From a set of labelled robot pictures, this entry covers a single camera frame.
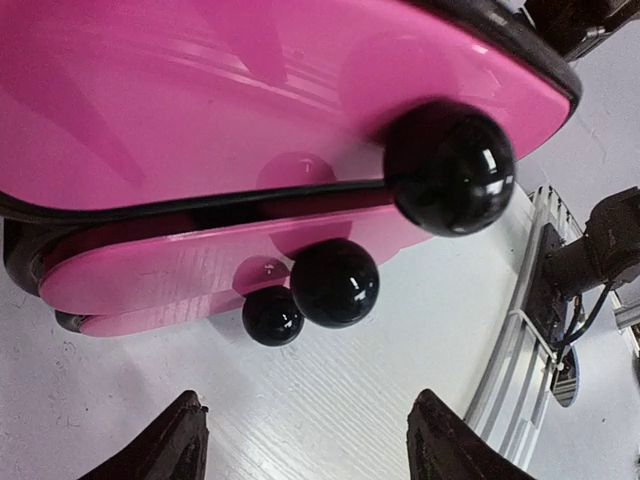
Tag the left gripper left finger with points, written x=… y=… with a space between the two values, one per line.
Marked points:
x=173 y=446

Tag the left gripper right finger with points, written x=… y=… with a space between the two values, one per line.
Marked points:
x=441 y=445

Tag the pink drawer black knob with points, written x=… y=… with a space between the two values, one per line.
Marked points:
x=269 y=316

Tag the black pouch with pink end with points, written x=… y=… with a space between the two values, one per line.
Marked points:
x=119 y=110

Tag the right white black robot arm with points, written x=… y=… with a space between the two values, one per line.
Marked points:
x=607 y=255

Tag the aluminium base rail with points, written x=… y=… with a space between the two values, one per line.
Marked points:
x=533 y=409

